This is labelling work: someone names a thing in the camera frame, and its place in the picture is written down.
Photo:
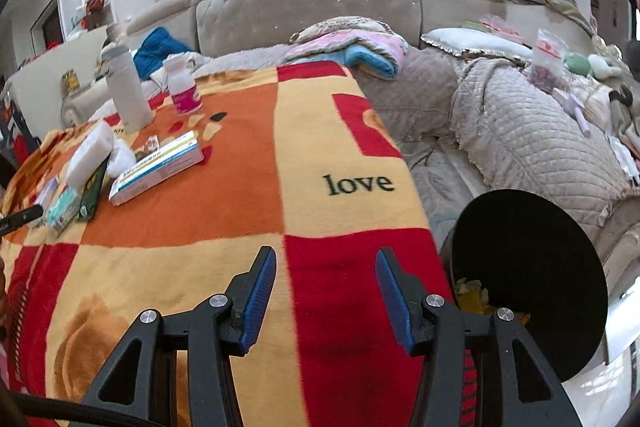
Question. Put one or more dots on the long white medicine box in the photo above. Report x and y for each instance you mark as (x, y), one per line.
(155, 167)

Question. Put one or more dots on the blue jacket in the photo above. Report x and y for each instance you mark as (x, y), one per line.
(155, 49)

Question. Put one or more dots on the floral sequin pillow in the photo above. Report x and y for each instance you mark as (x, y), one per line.
(340, 26)

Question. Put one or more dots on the beige quilted comforter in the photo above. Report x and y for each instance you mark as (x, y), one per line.
(525, 132)

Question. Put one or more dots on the white rectangular box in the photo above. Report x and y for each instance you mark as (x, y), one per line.
(90, 152)

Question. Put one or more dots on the clear bag red print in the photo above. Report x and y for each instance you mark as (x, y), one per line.
(545, 57)

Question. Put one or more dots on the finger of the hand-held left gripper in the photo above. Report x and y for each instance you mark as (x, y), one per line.
(22, 217)

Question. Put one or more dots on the white pill bottle pink label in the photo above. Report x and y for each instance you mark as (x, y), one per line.
(182, 92)

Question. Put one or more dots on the blue striped white carton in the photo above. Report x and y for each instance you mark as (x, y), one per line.
(62, 209)

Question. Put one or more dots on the blue towel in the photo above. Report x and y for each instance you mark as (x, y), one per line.
(372, 59)

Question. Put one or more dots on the white tissue wad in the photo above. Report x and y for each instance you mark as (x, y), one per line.
(122, 157)

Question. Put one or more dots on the green plush toy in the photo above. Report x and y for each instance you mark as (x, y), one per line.
(580, 63)

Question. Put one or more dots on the yellow green snack wrapper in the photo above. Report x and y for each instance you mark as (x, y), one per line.
(472, 299)

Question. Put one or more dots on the pink blanket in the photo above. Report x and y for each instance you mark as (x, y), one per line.
(360, 42)

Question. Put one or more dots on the white pillow sequin trim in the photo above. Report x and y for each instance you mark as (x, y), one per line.
(470, 39)

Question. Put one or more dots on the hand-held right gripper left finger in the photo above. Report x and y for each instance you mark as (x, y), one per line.
(260, 302)

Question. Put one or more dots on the black trash bin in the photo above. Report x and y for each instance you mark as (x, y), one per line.
(525, 247)

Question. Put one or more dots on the dark green packet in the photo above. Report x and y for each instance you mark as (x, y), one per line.
(92, 197)

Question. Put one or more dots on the grey fleece bedspread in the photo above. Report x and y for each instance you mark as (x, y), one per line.
(250, 57)

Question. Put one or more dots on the rose printed blanket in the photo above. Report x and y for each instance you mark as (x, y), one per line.
(225, 187)

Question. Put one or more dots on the cream thermos flask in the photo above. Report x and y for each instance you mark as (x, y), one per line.
(127, 97)

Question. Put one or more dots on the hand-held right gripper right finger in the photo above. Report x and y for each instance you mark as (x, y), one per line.
(395, 297)

